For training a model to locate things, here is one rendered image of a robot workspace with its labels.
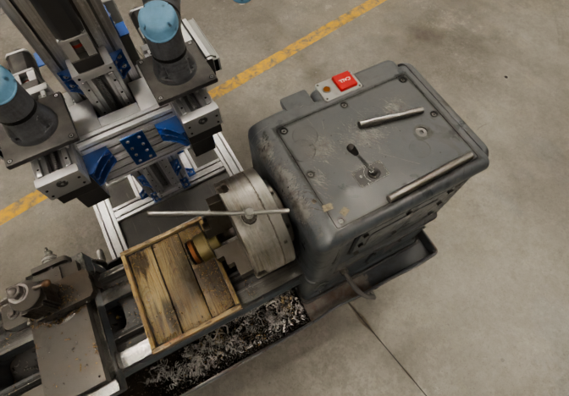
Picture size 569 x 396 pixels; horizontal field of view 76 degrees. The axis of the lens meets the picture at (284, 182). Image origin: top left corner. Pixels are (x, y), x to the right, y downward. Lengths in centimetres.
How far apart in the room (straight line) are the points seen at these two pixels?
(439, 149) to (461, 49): 235
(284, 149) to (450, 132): 49
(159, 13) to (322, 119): 58
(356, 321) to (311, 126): 135
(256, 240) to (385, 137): 47
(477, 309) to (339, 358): 82
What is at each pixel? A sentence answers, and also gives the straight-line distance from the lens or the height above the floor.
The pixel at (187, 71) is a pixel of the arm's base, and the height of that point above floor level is 120.
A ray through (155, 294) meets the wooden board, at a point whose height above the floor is 89.
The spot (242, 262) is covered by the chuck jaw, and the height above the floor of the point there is 110.
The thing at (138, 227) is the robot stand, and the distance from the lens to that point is 221.
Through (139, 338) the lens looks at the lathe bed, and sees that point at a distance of 139.
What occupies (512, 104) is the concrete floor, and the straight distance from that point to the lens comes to 322.
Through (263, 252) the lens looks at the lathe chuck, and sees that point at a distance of 101.
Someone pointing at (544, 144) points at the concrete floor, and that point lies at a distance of 312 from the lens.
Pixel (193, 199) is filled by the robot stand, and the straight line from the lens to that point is 219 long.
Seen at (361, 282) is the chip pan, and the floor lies 54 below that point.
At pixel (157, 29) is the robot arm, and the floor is 138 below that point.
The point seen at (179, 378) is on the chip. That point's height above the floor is 57.
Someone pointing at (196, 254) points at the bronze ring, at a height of 111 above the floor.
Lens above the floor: 214
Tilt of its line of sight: 63 degrees down
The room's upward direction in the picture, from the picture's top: straight up
